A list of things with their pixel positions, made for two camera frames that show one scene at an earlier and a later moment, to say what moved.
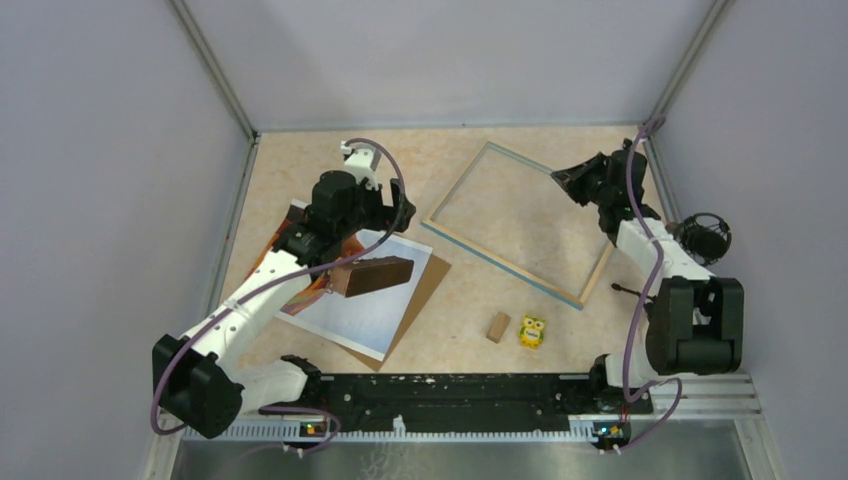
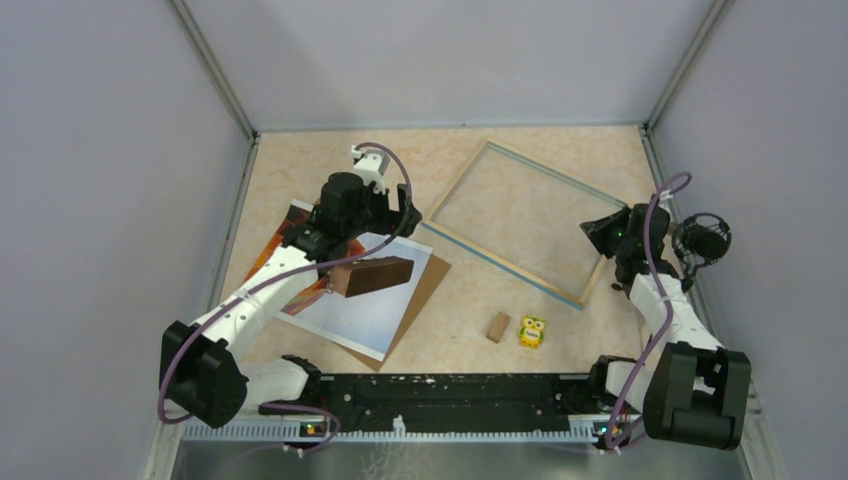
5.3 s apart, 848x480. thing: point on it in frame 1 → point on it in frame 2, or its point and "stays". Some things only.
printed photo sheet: x=365 y=323 stays
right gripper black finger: x=578 y=180 → x=606 y=232
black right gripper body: x=604 y=194 → x=625 y=246
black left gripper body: x=369 y=213 stays
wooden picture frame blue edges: x=555 y=289 stays
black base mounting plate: x=474 y=400 stays
